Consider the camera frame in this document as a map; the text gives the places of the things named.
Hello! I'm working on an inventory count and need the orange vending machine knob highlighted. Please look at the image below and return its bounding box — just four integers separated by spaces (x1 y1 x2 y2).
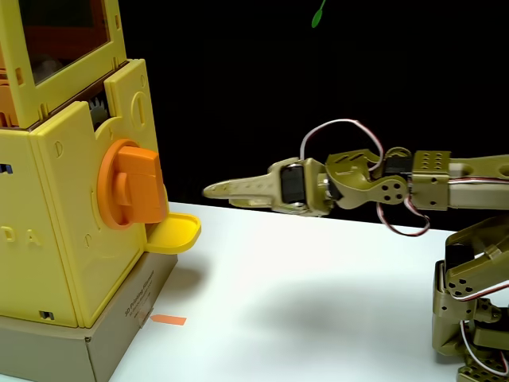
97 138 166 230

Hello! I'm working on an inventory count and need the yellow toy vending machine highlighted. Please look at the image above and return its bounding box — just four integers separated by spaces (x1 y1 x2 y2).
0 0 170 329

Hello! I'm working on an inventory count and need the yellow dispensing tray flap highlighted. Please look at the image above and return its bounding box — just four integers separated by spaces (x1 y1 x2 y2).
143 211 202 255

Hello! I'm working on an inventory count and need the green plant leaf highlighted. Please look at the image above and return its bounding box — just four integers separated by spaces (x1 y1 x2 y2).
310 0 328 29

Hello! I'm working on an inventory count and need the orange arrow tape marker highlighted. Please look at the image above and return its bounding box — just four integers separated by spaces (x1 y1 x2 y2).
150 313 188 327

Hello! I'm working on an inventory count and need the brown cardboard box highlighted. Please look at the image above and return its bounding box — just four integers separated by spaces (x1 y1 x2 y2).
0 250 179 382

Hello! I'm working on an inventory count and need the red white black servo cable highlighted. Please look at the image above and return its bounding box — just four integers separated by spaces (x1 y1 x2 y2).
459 320 509 373
298 118 432 238

